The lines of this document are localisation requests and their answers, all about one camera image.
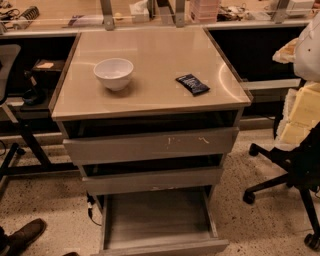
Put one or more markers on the dark blue rxbar wrapper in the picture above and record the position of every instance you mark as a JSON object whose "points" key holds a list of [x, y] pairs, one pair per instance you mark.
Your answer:
{"points": [[192, 84]]}

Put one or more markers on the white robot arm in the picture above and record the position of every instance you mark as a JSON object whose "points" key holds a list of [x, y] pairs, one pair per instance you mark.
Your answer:
{"points": [[307, 52]]}

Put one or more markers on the grey drawer cabinet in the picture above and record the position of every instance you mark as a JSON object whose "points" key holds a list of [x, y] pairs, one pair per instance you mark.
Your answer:
{"points": [[153, 101]]}

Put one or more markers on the top grey drawer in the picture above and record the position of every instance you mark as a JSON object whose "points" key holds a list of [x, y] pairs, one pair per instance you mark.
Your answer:
{"points": [[150, 146]]}

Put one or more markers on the middle grey drawer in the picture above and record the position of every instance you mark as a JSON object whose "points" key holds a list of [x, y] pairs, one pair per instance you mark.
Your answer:
{"points": [[152, 180]]}

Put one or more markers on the bottom grey open drawer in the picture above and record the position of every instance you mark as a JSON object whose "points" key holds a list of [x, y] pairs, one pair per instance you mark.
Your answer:
{"points": [[159, 223]]}

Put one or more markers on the white ceramic bowl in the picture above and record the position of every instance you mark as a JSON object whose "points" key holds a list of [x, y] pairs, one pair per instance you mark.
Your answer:
{"points": [[114, 73]]}

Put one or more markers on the white tissue box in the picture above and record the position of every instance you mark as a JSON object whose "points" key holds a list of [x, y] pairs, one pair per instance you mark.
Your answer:
{"points": [[139, 11]]}

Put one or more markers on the pink stacked container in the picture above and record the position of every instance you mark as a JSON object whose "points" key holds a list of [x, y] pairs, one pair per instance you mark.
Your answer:
{"points": [[204, 11]]}

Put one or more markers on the black box under desk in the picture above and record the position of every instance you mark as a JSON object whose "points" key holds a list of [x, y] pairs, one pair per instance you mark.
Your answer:
{"points": [[46, 74]]}

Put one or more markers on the yellow foam padding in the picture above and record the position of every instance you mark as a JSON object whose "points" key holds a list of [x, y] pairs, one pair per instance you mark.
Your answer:
{"points": [[301, 113]]}

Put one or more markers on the black office chair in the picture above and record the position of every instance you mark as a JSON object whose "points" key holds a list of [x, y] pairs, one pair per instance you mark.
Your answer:
{"points": [[302, 166]]}

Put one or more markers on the black coiled tool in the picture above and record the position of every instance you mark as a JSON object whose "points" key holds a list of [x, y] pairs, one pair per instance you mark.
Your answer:
{"points": [[26, 18]]}

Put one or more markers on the white device on desk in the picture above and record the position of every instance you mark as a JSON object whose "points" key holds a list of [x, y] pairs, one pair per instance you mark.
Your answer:
{"points": [[297, 8]]}

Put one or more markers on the brown shoe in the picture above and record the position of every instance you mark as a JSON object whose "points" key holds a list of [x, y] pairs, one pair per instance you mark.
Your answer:
{"points": [[16, 243]]}

